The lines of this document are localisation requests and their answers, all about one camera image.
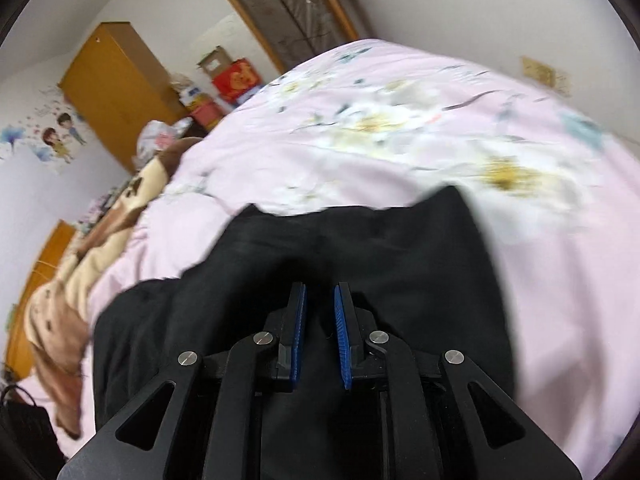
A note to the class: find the red gift box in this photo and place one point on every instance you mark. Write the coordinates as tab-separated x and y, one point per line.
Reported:
236	82

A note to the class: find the cartoon couple wall sticker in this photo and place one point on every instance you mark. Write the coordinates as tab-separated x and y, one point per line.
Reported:
57	137

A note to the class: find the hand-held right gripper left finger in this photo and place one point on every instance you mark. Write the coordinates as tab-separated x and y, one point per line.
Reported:
235	410

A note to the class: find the white plastic bag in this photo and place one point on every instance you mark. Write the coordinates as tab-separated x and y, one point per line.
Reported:
162	137

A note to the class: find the pink floral duvet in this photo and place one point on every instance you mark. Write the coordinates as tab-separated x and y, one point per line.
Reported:
400	135

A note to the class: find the cardboard box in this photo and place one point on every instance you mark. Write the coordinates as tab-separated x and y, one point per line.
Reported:
214	62

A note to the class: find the beige wall socket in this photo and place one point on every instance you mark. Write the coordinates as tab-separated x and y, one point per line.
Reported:
560	85
537	71

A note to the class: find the wooden headboard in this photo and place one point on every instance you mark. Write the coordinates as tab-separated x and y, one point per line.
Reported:
47	255

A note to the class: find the clear plastic bag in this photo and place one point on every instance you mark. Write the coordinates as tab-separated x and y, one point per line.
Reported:
181	82

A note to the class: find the black bag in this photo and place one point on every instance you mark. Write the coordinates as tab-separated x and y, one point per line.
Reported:
27	425

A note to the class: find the black puffer jacket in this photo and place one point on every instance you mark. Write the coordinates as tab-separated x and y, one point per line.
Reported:
400	260

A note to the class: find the wooden door with plastic curtain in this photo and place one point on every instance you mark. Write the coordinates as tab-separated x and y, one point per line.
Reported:
280	15

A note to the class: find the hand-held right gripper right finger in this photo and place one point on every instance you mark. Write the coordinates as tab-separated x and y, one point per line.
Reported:
400	410

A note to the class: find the blue flower wall sticker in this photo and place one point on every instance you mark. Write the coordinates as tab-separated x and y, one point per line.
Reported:
10	136

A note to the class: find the small printed box stack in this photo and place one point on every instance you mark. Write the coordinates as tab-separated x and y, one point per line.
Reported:
194	97

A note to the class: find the pink plastic bin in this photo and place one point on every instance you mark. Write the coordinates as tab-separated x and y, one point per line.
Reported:
206	116

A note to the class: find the brown dog print blanket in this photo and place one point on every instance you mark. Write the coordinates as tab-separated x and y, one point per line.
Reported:
55	320

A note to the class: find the wooden wardrobe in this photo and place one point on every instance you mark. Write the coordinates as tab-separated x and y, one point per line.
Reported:
120	85

